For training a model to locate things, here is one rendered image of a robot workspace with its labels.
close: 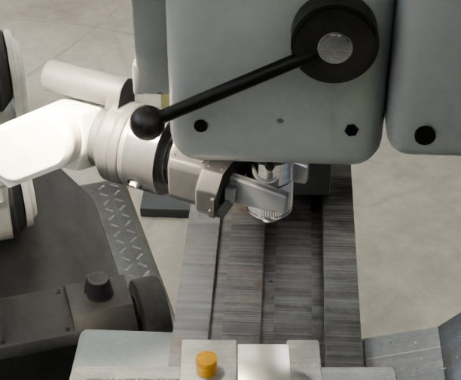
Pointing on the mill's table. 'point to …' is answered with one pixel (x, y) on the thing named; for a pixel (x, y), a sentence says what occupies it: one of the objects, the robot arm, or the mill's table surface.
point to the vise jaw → (227, 364)
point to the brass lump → (206, 364)
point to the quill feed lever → (352, 21)
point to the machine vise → (308, 369)
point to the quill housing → (362, 145)
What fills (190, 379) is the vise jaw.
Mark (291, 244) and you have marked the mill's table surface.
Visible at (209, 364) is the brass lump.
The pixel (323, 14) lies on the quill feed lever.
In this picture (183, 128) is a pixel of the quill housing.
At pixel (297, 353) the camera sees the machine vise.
